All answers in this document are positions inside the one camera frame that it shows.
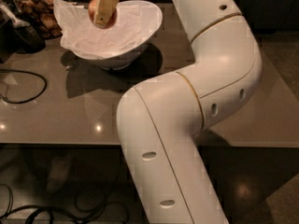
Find black cables on floor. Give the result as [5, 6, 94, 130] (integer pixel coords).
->
[0, 159, 130, 224]

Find red yellow apple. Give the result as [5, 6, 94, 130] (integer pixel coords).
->
[88, 0, 119, 29]

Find white bowl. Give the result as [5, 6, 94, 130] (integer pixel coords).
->
[64, 0, 164, 71]

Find black round device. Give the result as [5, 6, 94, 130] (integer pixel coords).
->
[12, 24, 46, 53]

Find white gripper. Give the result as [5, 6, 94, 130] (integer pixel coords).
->
[93, 0, 119, 28]

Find silver metal utensil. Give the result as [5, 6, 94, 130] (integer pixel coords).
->
[0, 0, 30, 28]

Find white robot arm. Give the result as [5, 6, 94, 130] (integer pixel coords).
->
[117, 0, 263, 224]

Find jar of brown snacks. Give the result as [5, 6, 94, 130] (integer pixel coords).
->
[14, 0, 62, 39]

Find black cable on table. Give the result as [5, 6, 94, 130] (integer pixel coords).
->
[0, 68, 49, 105]

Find white crumpled paper liner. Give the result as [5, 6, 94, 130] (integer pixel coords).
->
[53, 0, 161, 60]

